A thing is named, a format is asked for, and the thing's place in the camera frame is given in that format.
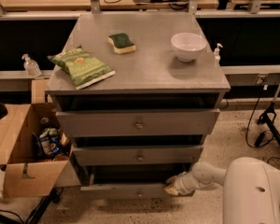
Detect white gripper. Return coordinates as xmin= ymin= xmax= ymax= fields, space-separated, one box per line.
xmin=164 ymin=172 xmax=198 ymax=196

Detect grey bottom drawer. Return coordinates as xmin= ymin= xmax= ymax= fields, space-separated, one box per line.
xmin=80 ymin=163 xmax=191 ymax=200

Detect grey drawer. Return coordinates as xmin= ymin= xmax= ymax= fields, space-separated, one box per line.
xmin=73 ymin=145 xmax=203 ymax=166
xmin=56 ymin=109 xmax=219 ymax=137
xmin=80 ymin=163 xmax=191 ymax=200

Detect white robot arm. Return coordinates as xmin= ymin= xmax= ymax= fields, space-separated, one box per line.
xmin=164 ymin=157 xmax=280 ymax=224

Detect grey middle drawer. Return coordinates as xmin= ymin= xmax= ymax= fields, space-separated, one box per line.
xmin=73 ymin=145 xmax=203 ymax=166

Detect grey drawer cabinet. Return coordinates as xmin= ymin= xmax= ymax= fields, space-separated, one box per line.
xmin=45 ymin=12 xmax=231 ymax=189

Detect grey top drawer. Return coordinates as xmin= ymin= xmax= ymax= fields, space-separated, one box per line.
xmin=56 ymin=109 xmax=219 ymax=137

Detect open cardboard box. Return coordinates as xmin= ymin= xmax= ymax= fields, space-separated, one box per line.
xmin=0 ymin=78 xmax=82 ymax=199

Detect black tripod stand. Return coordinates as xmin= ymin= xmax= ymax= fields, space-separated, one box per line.
xmin=258 ymin=82 xmax=280 ymax=146

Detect snack packets in box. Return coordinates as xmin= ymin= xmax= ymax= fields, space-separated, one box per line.
xmin=33 ymin=128 xmax=69 ymax=158

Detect white pump bottle right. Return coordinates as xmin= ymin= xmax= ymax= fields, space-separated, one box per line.
xmin=214 ymin=43 xmax=223 ymax=64

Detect white bowl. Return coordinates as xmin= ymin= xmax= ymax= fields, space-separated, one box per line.
xmin=171 ymin=33 xmax=207 ymax=62

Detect green chip bag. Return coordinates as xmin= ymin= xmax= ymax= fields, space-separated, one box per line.
xmin=49 ymin=47 xmax=116 ymax=90

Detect green yellow sponge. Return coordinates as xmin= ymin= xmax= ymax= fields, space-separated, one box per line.
xmin=108 ymin=33 xmax=136 ymax=54

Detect clear sanitizer bottle left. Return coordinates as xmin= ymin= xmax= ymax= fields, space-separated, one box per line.
xmin=21 ymin=53 xmax=42 ymax=77

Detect black floor cable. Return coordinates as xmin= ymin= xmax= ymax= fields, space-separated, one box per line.
xmin=245 ymin=84 xmax=280 ymax=166

